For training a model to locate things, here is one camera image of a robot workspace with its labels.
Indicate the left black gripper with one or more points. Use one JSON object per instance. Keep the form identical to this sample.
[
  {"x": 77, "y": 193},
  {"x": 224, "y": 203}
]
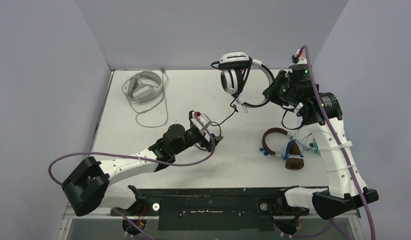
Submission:
[{"x": 209, "y": 144}]

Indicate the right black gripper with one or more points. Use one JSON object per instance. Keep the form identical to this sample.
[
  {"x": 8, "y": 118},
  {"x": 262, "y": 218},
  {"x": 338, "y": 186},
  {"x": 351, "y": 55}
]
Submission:
[{"x": 273, "y": 91}]

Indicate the black and white headphones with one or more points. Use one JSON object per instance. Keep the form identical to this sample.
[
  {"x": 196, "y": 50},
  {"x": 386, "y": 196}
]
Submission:
[{"x": 235, "y": 68}]

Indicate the teal cat-ear headphones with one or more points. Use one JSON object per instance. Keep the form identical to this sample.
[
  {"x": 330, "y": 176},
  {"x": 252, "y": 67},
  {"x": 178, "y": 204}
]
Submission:
[{"x": 314, "y": 147}]

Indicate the brown headphones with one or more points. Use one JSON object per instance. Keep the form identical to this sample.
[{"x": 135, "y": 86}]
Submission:
[{"x": 290, "y": 164}]

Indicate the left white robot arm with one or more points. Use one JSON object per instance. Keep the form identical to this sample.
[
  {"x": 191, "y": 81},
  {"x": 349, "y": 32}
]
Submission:
[{"x": 90, "y": 185}]

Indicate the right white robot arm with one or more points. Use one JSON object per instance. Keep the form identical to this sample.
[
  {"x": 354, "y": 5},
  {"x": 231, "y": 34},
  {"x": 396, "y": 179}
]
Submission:
[{"x": 323, "y": 117}]

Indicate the grey white headphones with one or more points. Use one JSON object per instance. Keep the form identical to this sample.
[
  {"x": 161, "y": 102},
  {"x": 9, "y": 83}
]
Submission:
[{"x": 144, "y": 87}]

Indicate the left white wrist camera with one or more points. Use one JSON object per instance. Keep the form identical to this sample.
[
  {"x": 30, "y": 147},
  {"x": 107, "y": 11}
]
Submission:
[{"x": 201, "y": 121}]

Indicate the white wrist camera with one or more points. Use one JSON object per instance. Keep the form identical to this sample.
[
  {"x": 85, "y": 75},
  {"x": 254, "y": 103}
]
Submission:
[
  {"x": 299, "y": 57},
  {"x": 201, "y": 121}
]

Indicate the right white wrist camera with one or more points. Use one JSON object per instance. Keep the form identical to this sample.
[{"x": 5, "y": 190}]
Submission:
[{"x": 299, "y": 57}]

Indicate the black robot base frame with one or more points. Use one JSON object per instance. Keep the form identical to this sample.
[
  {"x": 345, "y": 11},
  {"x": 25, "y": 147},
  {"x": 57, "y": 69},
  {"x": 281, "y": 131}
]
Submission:
[{"x": 228, "y": 209}]

